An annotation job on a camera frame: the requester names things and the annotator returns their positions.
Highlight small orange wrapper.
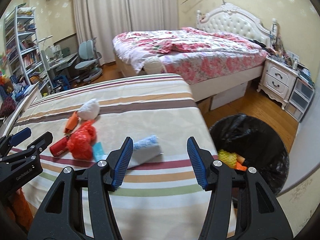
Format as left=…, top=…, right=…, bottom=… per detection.
left=64, top=111, right=79, bottom=134

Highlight red plastic bag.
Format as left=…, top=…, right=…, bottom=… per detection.
left=67, top=120, right=97, bottom=160

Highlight teal probiotic sachet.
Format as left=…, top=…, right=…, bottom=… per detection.
left=92, top=142, right=107, bottom=162

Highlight yellow foam net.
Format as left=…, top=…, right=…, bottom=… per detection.
left=218, top=150, right=237, bottom=168

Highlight white tissue ball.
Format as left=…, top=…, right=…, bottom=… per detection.
left=77, top=99, right=100, bottom=120

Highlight grey white milk powder pouch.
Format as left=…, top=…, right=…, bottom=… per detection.
left=128, top=135, right=163, bottom=168

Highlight orange snack bag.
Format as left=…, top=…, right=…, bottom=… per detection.
left=235, top=154, right=247, bottom=171

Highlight black lined trash bin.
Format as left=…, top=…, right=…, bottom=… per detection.
left=209, top=113, right=290, bottom=194

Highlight red cylindrical tube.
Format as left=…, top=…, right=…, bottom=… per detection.
left=49, top=136, right=69, bottom=157

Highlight white wardrobe door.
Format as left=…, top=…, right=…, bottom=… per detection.
left=279, top=81, right=320, bottom=196

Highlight metal bookshelf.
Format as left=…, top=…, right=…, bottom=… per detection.
left=3, top=3, right=53, bottom=96

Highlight study desk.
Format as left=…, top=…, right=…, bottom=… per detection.
left=38, top=35, right=79, bottom=81

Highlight grey blue desk chair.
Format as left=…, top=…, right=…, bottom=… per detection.
left=75, top=37, right=103, bottom=83

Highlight white storage box under bed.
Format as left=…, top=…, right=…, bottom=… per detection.
left=210, top=82, right=248, bottom=110

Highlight translucent plastic drawer unit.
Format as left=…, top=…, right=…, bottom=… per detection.
left=285, top=77, right=315, bottom=122

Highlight white two-drawer nightstand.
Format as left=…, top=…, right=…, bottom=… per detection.
left=257, top=56, right=298, bottom=110

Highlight beige curtains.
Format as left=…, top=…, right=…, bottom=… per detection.
left=73, top=0, right=178, bottom=64

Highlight floral bedding bed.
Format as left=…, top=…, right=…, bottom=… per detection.
left=113, top=27, right=267, bottom=101

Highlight white tufted headboard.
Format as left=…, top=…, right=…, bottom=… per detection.
left=196, top=3, right=271, bottom=47

